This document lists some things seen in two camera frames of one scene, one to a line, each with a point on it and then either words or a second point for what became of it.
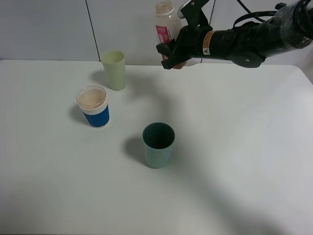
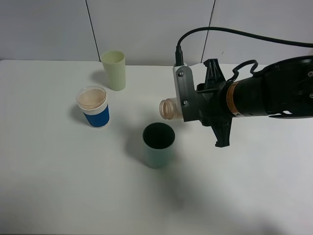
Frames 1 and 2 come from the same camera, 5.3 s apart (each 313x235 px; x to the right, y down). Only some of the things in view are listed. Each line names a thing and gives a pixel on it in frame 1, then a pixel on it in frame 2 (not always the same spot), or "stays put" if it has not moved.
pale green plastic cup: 114,62 stays put
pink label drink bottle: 167,24 → 169,109
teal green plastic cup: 158,139 stays put
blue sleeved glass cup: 93,100 stays put
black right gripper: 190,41 → 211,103
